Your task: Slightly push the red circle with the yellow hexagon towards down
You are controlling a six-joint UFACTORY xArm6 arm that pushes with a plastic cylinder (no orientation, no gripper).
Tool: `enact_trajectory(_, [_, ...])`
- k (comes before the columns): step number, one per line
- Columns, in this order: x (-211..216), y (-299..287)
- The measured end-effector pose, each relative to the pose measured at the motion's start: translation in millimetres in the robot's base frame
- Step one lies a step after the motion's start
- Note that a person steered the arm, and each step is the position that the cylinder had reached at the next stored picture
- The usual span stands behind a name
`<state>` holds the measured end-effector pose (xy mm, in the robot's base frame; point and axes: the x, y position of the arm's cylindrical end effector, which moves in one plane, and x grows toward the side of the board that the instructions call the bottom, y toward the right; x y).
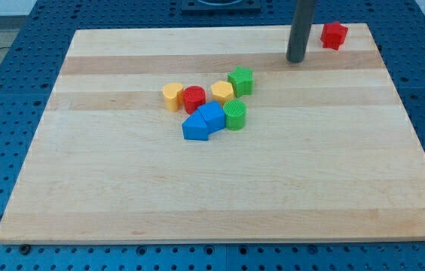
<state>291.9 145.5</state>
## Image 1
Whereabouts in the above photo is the yellow hexagon block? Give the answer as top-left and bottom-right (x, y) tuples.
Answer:
(211, 81), (234, 106)

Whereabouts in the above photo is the blue triangle block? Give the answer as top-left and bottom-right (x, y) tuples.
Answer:
(182, 111), (209, 141)

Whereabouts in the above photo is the blue cube block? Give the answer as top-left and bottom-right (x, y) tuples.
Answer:
(197, 101), (225, 133)

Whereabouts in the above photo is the green cylinder block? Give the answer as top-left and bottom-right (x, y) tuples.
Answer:
(223, 99), (247, 130)

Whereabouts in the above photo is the red cylinder block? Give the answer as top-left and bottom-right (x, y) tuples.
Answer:
(183, 85), (206, 114)

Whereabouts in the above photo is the yellow heart block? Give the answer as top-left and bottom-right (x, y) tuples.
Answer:
(162, 82), (184, 112)

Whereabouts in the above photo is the green star block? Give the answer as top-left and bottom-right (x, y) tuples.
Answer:
(228, 66), (254, 98)

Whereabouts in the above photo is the wooden board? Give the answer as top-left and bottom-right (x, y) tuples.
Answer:
(0, 23), (425, 245)

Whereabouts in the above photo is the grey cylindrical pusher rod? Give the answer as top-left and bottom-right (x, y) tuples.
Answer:
(286, 0), (316, 63)

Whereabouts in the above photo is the red star block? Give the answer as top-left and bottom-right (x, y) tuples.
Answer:
(320, 21), (349, 50)

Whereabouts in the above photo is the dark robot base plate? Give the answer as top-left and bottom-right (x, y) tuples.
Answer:
(179, 0), (261, 14)

